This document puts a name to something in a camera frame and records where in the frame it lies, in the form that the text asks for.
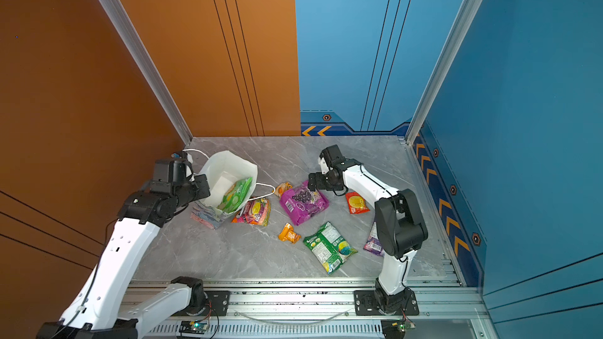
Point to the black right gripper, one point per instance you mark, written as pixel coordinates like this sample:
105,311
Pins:
319,184

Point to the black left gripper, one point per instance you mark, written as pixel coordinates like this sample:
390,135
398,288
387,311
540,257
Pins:
201,180

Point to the red snack packet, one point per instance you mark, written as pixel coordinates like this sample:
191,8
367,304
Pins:
356,203

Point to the white paper bag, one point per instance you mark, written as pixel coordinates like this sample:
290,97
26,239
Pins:
223,169

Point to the purple grape candy bag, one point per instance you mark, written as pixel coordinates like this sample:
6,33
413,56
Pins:
301,204

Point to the large green chips bag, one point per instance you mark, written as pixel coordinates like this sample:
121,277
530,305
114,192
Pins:
235,196

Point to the purple white snack bag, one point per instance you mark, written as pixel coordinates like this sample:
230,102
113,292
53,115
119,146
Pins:
372,244

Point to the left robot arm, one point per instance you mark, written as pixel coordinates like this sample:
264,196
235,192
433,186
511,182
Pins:
94,313

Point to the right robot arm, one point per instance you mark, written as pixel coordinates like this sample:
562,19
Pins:
400,225

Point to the green pea snack bag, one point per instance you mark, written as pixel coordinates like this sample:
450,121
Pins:
329,247

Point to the colourful skittles candy bag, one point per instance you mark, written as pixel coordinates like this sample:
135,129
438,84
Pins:
255,212

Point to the small orange snack packet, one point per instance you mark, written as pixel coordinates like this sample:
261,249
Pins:
282,188

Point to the orange wrapped snack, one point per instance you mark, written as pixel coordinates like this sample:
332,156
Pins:
288,234

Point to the left circuit board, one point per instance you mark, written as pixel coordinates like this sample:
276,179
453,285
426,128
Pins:
193,327

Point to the circuit board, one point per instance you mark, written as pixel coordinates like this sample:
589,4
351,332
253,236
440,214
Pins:
396,329
193,327

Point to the right circuit board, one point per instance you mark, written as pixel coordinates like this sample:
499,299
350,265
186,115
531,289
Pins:
396,329

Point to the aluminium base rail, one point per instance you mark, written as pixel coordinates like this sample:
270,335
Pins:
331,308

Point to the aluminium corner post left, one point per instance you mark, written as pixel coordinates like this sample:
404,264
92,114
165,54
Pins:
120,20

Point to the aluminium corner post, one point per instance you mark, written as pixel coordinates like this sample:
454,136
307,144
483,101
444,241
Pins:
120,20
460,27

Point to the aluminium corner post right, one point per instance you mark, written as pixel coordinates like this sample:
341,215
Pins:
460,27

